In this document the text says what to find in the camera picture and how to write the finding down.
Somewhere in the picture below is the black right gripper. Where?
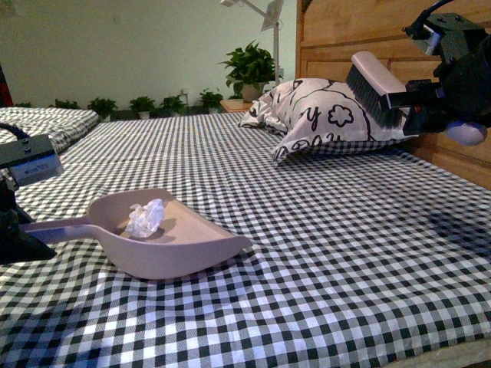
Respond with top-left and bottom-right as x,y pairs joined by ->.
383,35 -> 490,135

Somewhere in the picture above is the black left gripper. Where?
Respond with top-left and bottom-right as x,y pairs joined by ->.
1,179 -> 57,265

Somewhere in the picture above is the beige hand brush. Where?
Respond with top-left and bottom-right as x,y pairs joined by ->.
344,51 -> 488,147

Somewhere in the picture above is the white paper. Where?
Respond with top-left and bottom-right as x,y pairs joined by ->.
125,199 -> 165,238

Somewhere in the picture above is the beige plastic dustpan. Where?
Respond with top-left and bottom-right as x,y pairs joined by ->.
20,189 -> 252,280

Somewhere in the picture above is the checkered folded blanket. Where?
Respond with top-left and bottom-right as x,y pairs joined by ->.
1,107 -> 100,153

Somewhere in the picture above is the wooden bed headboard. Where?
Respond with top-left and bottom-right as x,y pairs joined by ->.
295,0 -> 490,189

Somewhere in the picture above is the small potted plant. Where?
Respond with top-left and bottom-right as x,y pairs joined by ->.
130,96 -> 155,120
87,97 -> 118,122
160,95 -> 187,117
50,99 -> 81,110
199,89 -> 223,113

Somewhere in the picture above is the cartoon print pillow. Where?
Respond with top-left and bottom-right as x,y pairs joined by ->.
239,78 -> 410,163

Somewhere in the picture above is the checkered bed sheet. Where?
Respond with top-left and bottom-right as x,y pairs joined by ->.
1,113 -> 490,367

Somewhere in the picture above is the white floor lamp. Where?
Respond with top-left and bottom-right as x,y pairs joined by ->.
220,0 -> 284,85

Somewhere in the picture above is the large potted green plant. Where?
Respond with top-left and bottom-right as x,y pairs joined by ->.
221,41 -> 276,103

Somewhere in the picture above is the far wooden nightstand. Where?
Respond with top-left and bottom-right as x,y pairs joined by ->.
220,99 -> 252,113

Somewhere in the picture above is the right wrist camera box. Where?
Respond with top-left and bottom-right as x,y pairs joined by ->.
404,13 -> 488,62

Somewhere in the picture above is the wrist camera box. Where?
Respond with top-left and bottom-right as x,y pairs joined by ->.
1,134 -> 64,186
404,13 -> 488,62

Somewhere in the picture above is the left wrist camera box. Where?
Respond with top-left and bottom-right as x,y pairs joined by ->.
1,134 -> 64,186

